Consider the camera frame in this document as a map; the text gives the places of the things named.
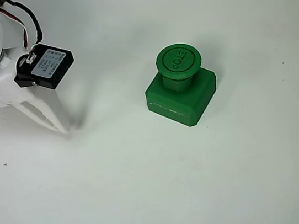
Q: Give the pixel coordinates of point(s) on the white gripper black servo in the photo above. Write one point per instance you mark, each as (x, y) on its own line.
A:
(3, 87)

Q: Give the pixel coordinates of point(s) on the green stop push button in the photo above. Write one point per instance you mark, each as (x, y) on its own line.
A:
(184, 101)

